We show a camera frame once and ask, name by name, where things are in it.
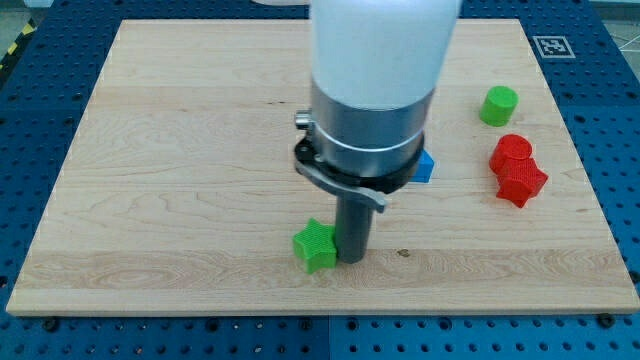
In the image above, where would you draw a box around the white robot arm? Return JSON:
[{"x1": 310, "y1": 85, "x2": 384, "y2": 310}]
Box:
[{"x1": 310, "y1": 0, "x2": 461, "y2": 177}]

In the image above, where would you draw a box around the green star block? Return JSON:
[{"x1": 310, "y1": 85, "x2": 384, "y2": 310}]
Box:
[{"x1": 292, "y1": 218, "x2": 337, "y2": 274}]

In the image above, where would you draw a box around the red star block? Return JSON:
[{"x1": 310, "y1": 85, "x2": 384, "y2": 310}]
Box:
[{"x1": 496, "y1": 158, "x2": 548, "y2": 208}]

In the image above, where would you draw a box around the grey cylindrical pointer tool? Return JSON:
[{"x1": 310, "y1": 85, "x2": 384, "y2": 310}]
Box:
[{"x1": 334, "y1": 197, "x2": 373, "y2": 264}]

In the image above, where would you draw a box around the black clamp with metal lever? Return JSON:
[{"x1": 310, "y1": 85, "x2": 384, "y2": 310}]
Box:
[{"x1": 294, "y1": 105, "x2": 426, "y2": 213}]

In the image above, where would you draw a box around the blue cube block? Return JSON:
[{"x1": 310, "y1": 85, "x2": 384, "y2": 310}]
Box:
[{"x1": 411, "y1": 150, "x2": 435, "y2": 183}]

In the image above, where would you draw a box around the light wooden board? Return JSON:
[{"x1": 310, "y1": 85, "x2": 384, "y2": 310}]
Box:
[{"x1": 7, "y1": 19, "x2": 639, "y2": 317}]

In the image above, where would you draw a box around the red cylinder block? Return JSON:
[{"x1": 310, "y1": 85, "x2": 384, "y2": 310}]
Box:
[{"x1": 489, "y1": 134, "x2": 533, "y2": 174}]

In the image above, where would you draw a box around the green cylinder block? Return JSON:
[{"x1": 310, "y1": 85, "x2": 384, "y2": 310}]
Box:
[{"x1": 479, "y1": 85, "x2": 519, "y2": 127}]

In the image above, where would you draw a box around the white fiducial marker tag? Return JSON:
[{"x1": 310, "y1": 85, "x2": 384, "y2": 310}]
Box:
[{"x1": 533, "y1": 35, "x2": 575, "y2": 59}]

